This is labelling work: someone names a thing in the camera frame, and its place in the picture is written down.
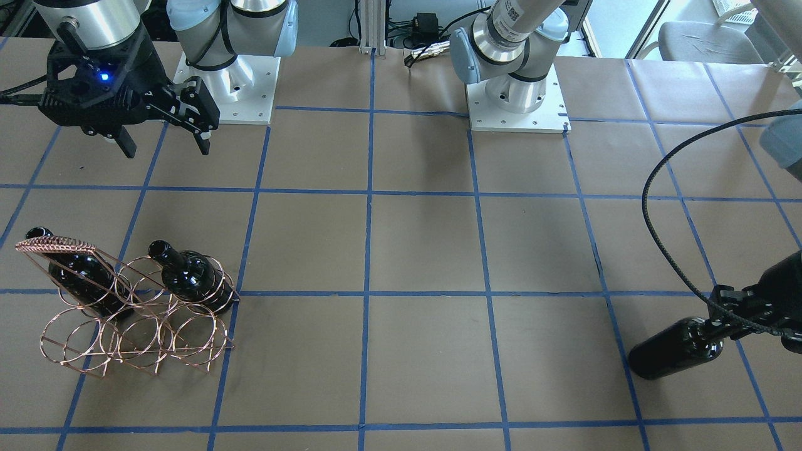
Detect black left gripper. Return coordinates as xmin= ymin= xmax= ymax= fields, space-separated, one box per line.
xmin=711 ymin=251 xmax=801 ymax=354

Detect dark wine bottle in basket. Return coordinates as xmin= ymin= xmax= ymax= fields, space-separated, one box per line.
xmin=44 ymin=253 xmax=133 ymax=322

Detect dark glass wine bottle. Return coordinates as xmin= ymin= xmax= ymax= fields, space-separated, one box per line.
xmin=628 ymin=317 xmax=724 ymax=380

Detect aluminium frame post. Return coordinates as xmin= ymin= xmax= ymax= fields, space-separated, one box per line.
xmin=355 ymin=0 xmax=390 ymax=59

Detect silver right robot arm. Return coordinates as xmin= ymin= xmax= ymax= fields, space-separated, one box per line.
xmin=34 ymin=1 xmax=299 ymax=158

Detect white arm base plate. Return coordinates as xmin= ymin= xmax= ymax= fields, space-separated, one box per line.
xmin=465 ymin=65 xmax=572 ymax=134
xmin=173 ymin=54 xmax=283 ymax=125

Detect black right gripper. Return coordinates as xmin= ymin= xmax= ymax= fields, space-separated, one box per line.
xmin=38 ymin=28 xmax=220 ymax=158

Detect black power adapter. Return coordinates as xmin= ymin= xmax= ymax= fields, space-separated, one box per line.
xmin=410 ymin=12 xmax=439 ymax=43

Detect copper wire wine basket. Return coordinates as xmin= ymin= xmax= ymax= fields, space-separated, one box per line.
xmin=15 ymin=229 xmax=235 ymax=378

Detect black braided cable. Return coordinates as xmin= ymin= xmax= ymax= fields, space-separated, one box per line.
xmin=642 ymin=109 xmax=802 ymax=335

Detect grey chair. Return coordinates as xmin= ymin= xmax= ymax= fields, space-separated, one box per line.
xmin=637 ymin=21 xmax=764 ymax=64

